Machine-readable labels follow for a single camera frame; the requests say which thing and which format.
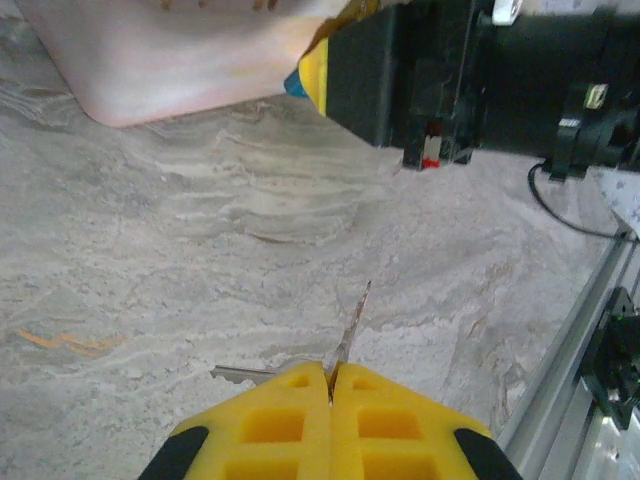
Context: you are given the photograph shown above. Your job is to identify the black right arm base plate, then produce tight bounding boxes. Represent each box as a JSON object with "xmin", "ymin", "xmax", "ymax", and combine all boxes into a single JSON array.
[{"xmin": 581, "ymin": 286, "xmax": 640, "ymax": 433}]

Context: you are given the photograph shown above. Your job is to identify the thin metal utensil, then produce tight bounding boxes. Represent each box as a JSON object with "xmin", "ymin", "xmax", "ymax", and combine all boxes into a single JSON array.
[{"xmin": 326, "ymin": 279, "xmax": 374, "ymax": 390}]

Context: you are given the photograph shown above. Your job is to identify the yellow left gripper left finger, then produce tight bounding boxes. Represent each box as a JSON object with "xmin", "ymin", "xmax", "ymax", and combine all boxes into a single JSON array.
[{"xmin": 137, "ymin": 361, "xmax": 334, "ymax": 480}]

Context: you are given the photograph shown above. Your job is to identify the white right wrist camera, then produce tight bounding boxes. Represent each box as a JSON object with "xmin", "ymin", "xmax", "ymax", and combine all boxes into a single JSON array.
[{"xmin": 491, "ymin": 0, "xmax": 525, "ymax": 27}]

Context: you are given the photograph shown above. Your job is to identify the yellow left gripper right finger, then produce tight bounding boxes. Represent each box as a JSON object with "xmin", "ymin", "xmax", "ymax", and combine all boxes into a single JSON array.
[{"xmin": 330, "ymin": 362, "xmax": 524, "ymax": 480}]

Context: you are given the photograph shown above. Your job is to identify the wide aluminium front beam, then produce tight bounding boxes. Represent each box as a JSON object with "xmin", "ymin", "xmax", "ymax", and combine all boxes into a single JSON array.
[{"xmin": 544, "ymin": 394, "xmax": 640, "ymax": 480}]

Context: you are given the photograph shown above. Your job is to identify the pink storybook tin box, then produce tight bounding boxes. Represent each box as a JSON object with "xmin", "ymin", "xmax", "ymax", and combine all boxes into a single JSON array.
[{"xmin": 14, "ymin": 0, "xmax": 361, "ymax": 129}]

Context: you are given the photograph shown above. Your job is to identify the narrow aluminium table edge rail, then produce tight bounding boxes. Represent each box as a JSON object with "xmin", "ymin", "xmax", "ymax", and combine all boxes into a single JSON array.
[{"xmin": 494, "ymin": 227, "xmax": 640, "ymax": 454}]

